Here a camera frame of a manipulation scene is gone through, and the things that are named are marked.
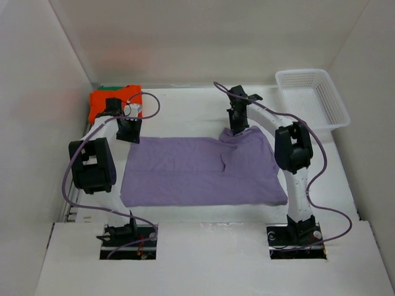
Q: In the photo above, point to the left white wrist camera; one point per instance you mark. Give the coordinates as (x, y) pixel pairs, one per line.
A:
(132, 110)

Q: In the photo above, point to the lavender t shirt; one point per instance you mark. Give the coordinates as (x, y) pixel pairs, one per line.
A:
(231, 170)

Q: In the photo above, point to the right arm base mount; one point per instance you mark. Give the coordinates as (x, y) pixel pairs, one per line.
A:
(283, 247)

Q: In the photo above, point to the white plastic laundry basket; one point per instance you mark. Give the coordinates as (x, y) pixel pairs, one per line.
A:
(311, 95)

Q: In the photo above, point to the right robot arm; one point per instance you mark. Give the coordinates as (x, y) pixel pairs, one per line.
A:
(293, 153)

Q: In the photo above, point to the orange t shirt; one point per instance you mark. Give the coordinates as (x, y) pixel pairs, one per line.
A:
(97, 99)

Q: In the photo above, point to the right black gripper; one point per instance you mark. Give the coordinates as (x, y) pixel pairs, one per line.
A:
(236, 128)

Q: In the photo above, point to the green t shirt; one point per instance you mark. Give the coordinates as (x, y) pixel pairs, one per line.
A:
(109, 88)

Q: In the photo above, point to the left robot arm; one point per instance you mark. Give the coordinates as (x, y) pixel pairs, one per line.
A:
(94, 171)

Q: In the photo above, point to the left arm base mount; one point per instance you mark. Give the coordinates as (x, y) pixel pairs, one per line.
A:
(143, 246)

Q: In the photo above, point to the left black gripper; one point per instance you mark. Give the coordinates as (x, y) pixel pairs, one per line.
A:
(134, 136)

